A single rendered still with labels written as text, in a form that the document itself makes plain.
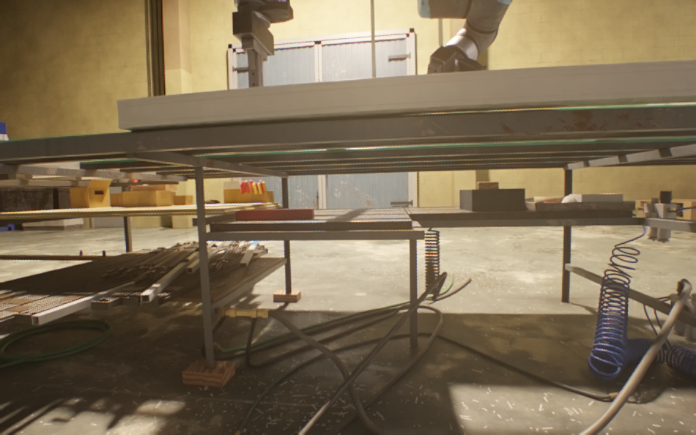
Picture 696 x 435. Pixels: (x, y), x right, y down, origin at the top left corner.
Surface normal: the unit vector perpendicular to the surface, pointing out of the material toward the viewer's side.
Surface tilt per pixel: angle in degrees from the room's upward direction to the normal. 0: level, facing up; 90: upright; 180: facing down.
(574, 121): 90
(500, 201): 90
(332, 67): 90
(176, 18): 90
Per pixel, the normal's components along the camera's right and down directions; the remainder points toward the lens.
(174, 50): -0.13, 0.07
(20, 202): 0.99, 0.01
